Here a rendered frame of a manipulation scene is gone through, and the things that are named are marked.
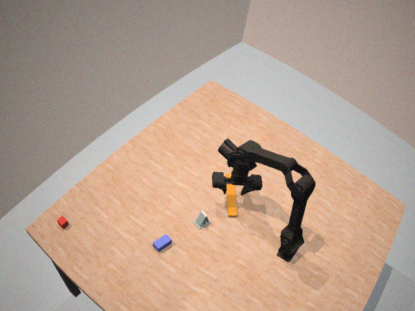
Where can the blue rectangular block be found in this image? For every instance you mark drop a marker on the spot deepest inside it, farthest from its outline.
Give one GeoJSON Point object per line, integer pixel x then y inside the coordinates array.
{"type": "Point", "coordinates": [162, 242]}

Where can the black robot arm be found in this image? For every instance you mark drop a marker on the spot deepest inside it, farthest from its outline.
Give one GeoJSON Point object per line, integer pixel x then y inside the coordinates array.
{"type": "Point", "coordinates": [245, 158]}

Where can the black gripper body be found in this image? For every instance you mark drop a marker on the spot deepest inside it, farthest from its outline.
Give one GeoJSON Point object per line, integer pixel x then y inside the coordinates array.
{"type": "Point", "coordinates": [254, 181]}

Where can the orange bar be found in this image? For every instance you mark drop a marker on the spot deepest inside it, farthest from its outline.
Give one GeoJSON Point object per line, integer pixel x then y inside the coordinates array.
{"type": "Point", "coordinates": [231, 201]}

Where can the red cube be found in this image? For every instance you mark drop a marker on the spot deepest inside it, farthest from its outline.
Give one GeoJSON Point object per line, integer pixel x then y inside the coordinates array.
{"type": "Point", "coordinates": [62, 222]}

